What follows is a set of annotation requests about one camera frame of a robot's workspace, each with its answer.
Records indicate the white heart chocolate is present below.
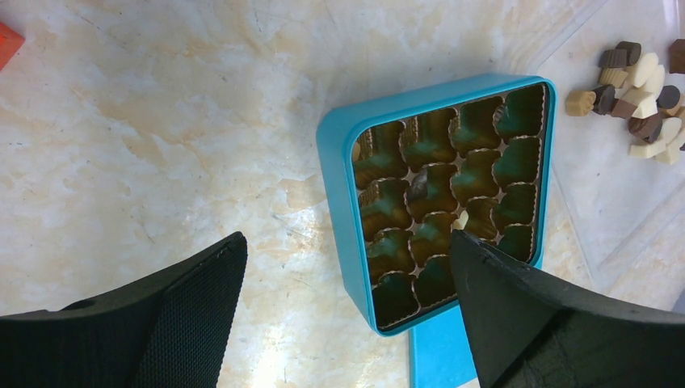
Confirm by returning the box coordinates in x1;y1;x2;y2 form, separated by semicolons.
452;210;469;230

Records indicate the orange red button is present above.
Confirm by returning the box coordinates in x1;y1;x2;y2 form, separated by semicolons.
0;23;25;70

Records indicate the teal chocolate box with tray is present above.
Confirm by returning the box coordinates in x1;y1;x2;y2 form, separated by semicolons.
316;74;557;336

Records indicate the milk brown block chocolate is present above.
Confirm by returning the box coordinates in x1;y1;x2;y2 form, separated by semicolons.
609;99;637;120

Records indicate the tan ridged chocolate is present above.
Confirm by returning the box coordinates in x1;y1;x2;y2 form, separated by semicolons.
565;90;596;116

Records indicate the clear plastic tray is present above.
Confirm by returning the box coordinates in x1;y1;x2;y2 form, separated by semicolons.
521;1;684;309

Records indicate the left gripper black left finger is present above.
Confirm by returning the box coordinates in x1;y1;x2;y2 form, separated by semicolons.
1;232;248;387

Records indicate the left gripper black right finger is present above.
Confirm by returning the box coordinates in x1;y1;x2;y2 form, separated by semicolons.
450;230;684;387

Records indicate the dark square chocolate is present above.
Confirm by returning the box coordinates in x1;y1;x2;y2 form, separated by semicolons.
406;169;428;204

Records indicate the teal box lid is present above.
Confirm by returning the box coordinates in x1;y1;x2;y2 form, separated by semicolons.
409;306;477;387

